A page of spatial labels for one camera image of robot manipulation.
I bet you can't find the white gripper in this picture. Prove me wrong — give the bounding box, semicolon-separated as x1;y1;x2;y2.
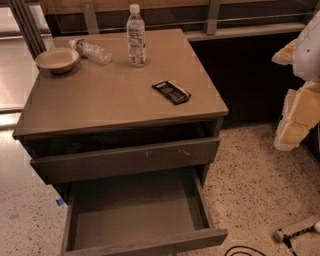
272;39;320;151

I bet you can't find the black rxbar chocolate wrapper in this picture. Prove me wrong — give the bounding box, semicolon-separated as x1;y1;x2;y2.
152;81;191;105

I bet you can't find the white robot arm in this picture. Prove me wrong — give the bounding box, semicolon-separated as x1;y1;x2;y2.
272;11;320;151

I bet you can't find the white robot base leg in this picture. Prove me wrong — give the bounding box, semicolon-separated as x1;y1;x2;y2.
273;214;320;242

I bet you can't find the open middle drawer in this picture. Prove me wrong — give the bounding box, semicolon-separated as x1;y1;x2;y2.
61;167;228;256

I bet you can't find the brown wooden drawer cabinet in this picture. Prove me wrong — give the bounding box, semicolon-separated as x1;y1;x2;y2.
12;28;230;256

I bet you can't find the top drawer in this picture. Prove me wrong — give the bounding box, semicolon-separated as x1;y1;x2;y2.
31;137;220;184

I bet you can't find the standing clear water bottle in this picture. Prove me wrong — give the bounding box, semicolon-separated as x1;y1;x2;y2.
126;4;146;67

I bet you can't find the lying clear water bottle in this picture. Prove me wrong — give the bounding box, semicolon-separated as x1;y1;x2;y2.
69;38;112;65

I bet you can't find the tan bowl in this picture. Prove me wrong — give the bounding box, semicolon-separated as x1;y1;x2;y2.
35;47;79;74

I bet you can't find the blue tape piece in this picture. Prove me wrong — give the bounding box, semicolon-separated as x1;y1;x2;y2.
56;198;65;206

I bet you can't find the metal railing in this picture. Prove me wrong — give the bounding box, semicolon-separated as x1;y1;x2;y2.
6;0;320;58

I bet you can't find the black floor cable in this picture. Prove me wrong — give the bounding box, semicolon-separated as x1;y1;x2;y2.
223;245;268;256

